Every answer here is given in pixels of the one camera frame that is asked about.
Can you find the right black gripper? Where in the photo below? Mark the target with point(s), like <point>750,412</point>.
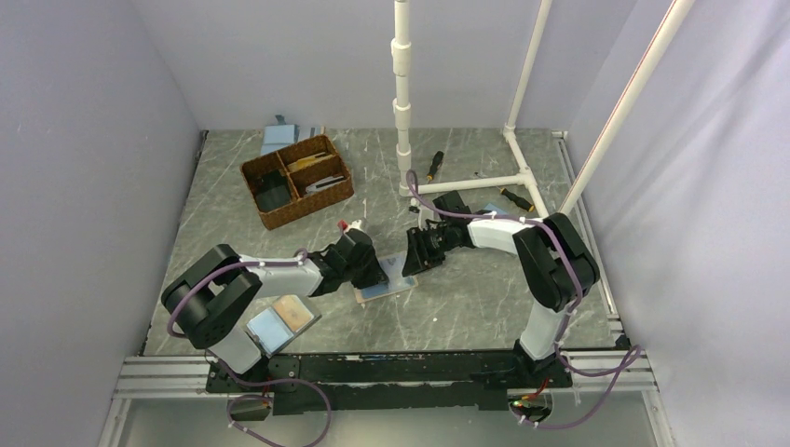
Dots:
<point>418,258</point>

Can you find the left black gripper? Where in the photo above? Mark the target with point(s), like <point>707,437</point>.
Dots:
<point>376,276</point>

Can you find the tan blue card holder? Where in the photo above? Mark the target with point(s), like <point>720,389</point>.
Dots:
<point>381,290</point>

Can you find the silver grey vip card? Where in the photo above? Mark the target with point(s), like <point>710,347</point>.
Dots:
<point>323,184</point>

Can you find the black credit card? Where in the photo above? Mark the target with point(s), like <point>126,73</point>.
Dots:
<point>271,192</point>

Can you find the gold credit card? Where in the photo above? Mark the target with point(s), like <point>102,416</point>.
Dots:
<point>307,161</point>

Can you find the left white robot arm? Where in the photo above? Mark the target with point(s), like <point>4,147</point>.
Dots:
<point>207,300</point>

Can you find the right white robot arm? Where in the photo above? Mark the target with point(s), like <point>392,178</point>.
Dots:
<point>558,267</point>

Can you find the blue open card holder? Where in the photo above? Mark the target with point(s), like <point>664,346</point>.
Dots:
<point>491,208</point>

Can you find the blue orange card holder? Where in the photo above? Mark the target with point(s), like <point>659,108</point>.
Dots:
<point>278,325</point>

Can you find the blue card holder at back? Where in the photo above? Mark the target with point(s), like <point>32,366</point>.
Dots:
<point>284,133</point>

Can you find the black orange screwdriver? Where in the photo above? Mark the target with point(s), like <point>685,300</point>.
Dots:
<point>435,165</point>

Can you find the brown wicker divided basket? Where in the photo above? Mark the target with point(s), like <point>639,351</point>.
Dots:
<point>302,204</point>

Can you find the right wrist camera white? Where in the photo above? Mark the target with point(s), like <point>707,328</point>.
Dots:
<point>423,215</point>

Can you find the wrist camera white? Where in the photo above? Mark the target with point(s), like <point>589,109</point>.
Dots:
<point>353,227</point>
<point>423,215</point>

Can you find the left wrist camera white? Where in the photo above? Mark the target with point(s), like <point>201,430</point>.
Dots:
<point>353,227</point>

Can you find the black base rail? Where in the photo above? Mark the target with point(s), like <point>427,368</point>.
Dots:
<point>486,379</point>

